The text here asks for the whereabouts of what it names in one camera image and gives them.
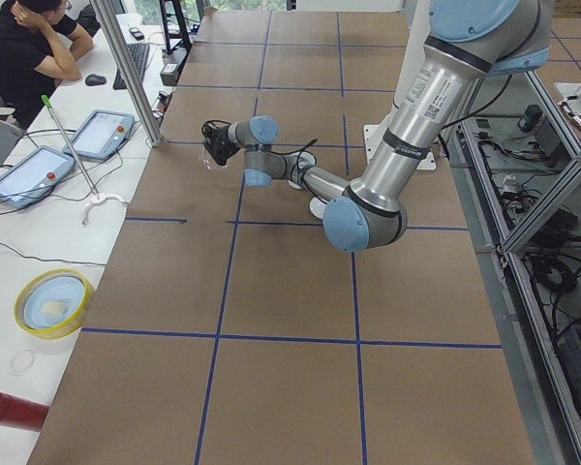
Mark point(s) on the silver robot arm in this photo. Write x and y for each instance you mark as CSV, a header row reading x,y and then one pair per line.
x,y
466,40

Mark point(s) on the white cup lid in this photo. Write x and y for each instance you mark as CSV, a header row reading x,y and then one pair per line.
x,y
317,207

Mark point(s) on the aluminium side rail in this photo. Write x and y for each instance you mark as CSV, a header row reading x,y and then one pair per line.
x,y
517,141

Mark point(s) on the white enamel cup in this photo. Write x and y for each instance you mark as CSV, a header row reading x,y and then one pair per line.
x,y
300,160

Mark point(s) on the near teach pendant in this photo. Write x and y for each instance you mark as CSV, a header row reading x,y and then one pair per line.
x,y
34,177

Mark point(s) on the teach pendant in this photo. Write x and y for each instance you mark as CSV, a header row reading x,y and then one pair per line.
x,y
102,134
34,177

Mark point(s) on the far teach pendant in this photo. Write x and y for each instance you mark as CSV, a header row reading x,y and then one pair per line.
x,y
102,134

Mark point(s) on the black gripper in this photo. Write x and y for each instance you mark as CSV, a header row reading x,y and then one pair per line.
x,y
221,146

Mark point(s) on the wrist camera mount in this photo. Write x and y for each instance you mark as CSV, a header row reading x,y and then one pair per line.
x,y
213,131

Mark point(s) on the metal rod green tip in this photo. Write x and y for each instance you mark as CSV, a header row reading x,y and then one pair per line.
x,y
46,101

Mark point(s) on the black computer mouse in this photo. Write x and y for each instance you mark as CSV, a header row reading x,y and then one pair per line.
x,y
95,80

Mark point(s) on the aluminium frame post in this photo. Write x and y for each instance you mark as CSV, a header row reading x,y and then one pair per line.
x,y
118,47

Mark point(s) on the yellow tape roll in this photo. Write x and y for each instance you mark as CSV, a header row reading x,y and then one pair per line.
x,y
53,305

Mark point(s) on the seated person black shirt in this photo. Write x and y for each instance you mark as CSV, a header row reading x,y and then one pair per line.
x,y
39,48

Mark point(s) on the red cylinder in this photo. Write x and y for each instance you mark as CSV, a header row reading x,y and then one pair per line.
x,y
20,413

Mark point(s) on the white curved clip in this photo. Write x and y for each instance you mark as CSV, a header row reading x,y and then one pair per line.
x,y
101,203

